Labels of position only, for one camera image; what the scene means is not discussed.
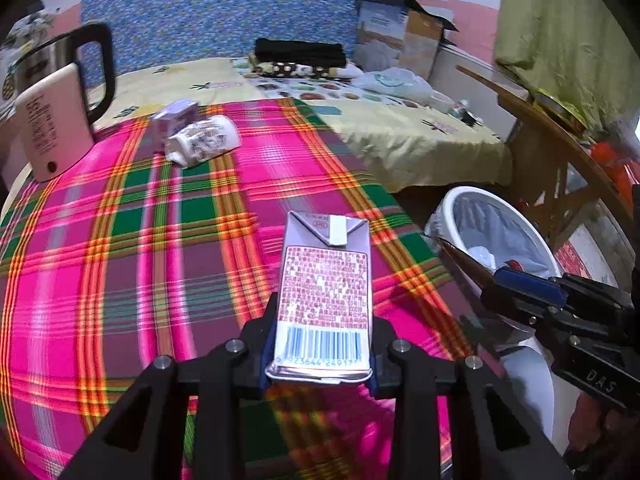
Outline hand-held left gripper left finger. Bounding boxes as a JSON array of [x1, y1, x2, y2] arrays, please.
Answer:
[[60, 292, 281, 480]]

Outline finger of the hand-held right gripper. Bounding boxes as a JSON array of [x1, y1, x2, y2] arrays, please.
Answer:
[[480, 284, 557, 330], [492, 265, 571, 311]]

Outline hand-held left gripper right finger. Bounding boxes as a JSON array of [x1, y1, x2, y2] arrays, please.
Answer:
[[370, 317, 576, 480]]

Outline white trash bin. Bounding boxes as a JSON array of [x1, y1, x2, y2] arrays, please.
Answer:
[[425, 186, 563, 441]]

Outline purple drink carton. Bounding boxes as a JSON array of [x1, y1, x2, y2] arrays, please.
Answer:
[[264, 210, 375, 386]]

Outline person's right hand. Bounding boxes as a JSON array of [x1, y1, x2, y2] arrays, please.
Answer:
[[567, 392, 640, 466]]

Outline white crumpled paper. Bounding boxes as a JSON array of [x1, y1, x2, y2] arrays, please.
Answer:
[[467, 245, 497, 267]]

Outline translucent bin liner bag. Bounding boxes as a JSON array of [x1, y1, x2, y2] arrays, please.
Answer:
[[425, 195, 556, 281]]

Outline orange object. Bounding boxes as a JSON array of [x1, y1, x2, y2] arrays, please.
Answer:
[[590, 141, 640, 201]]

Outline pink plaid tablecloth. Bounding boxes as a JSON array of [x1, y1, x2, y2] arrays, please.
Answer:
[[0, 97, 501, 480]]

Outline wooden table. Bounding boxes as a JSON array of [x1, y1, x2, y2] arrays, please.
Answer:
[[456, 62, 640, 241]]

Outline metal plate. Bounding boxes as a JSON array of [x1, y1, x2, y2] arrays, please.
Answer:
[[532, 92, 588, 133]]

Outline crumpled printed paper cup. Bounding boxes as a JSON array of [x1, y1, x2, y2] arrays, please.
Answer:
[[165, 114, 242, 168]]

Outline white plastic bag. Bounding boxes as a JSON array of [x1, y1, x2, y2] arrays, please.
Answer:
[[350, 66, 433, 106]]

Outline green cloth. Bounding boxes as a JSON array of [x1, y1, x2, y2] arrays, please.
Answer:
[[494, 0, 640, 131]]

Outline small purple carton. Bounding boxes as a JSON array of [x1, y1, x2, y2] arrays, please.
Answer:
[[151, 100, 200, 153]]

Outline brown polka dot pillow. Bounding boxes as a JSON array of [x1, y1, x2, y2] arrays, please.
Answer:
[[250, 57, 361, 80]]

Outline cardboard box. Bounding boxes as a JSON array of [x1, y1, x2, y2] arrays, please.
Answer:
[[352, 0, 458, 81]]

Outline black folded cloth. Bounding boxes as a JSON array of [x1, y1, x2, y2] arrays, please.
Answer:
[[252, 37, 347, 67]]

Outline pink flat container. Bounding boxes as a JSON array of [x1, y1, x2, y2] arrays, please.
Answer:
[[14, 62, 96, 183]]

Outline blue patterned headboard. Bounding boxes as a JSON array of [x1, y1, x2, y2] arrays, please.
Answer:
[[80, 0, 411, 78]]

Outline pineapple print cloth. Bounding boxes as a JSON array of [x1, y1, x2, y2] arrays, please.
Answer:
[[0, 10, 56, 111]]

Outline steel kettle black handle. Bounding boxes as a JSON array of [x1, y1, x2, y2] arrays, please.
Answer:
[[10, 22, 118, 131]]

